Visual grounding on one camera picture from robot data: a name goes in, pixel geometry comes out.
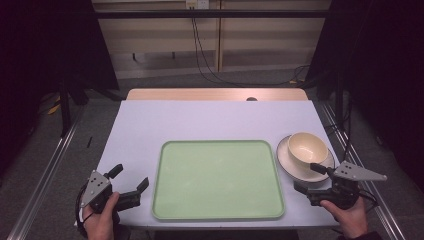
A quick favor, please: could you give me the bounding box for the cream bowl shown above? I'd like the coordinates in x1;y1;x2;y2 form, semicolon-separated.
287;131;330;170

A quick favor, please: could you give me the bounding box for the white plate with dark rim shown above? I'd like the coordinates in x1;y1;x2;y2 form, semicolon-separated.
275;134;336;184

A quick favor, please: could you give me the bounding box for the person's right hand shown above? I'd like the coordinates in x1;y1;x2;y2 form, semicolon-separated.
319;196;369;240

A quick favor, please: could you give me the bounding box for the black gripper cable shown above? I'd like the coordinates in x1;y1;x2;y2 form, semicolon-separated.
358;188;379;209
75;184;96;234

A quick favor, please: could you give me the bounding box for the wooden wall post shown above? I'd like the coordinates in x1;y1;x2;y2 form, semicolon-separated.
214;0;224;73

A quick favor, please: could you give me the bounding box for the light green tray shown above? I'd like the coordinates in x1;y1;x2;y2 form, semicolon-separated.
151;139;286;222

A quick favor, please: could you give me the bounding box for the person's dark sleeve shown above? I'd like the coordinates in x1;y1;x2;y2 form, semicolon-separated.
337;231;383;240

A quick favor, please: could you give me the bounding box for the dark curtain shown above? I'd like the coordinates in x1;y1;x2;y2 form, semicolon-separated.
0;0;120;178
304;0;424;193

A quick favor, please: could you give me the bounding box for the aluminium floor rail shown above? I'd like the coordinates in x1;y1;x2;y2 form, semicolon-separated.
321;101;406;240
6;106;86;240

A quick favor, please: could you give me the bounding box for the black hanging wall cable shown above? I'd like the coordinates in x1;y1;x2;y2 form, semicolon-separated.
190;6;311;88

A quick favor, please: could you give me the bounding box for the black metal stand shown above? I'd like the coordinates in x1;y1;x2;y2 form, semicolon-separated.
58;78;73;138
334;66;346;126

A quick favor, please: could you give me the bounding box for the white wall socket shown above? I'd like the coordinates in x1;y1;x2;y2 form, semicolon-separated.
185;0;210;10

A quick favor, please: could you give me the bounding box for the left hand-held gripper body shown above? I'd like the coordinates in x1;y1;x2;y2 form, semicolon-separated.
79;169;142;215

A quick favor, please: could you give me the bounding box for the person's left hand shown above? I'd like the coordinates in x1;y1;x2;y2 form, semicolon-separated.
81;191;121;240

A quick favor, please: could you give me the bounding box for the black horizontal metal bar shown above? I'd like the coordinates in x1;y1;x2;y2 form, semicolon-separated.
94;9;329;19

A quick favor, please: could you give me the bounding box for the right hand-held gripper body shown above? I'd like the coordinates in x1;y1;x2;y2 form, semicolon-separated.
306;161;389;211

